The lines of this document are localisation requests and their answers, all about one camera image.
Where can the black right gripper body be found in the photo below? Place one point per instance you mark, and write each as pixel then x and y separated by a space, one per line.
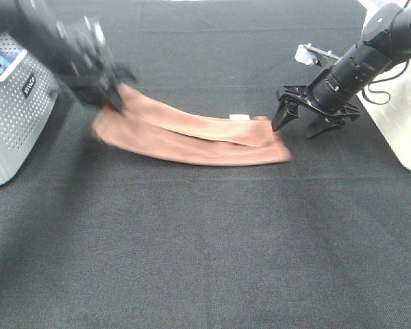
pixel 328 99

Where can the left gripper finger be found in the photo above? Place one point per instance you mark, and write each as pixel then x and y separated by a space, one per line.
pixel 113 99

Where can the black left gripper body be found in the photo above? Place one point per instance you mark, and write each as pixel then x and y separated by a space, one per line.
pixel 93 65

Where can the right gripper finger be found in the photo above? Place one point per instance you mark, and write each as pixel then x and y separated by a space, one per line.
pixel 319 127
pixel 287 111

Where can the brown microfiber towel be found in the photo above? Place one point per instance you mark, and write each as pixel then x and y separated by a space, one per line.
pixel 151 128

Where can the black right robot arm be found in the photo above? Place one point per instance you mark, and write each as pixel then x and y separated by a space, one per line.
pixel 384 43

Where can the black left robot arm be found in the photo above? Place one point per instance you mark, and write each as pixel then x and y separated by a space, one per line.
pixel 37 29

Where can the grey perforated laundry basket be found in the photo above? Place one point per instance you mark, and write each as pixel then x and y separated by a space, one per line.
pixel 28 91

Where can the white plastic basket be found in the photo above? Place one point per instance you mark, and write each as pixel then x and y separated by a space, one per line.
pixel 390 110

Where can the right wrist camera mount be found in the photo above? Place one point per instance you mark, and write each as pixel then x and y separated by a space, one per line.
pixel 312 56

